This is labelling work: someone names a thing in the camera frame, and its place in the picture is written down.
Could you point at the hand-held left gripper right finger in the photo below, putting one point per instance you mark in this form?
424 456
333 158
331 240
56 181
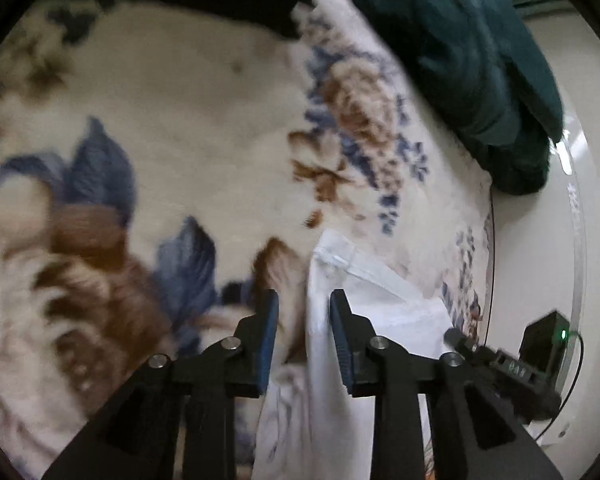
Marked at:
341 345

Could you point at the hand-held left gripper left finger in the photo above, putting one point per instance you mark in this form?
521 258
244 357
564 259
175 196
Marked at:
269 345

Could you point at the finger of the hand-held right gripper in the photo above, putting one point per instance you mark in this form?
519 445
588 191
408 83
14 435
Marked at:
467 350

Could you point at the white t-shirt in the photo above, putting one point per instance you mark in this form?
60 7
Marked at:
405 320

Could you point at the floral blanket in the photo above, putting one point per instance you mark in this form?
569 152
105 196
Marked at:
205 135

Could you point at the dark teal quilt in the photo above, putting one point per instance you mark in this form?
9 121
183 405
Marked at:
455 60

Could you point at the black folded garment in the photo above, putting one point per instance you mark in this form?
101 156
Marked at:
280 10

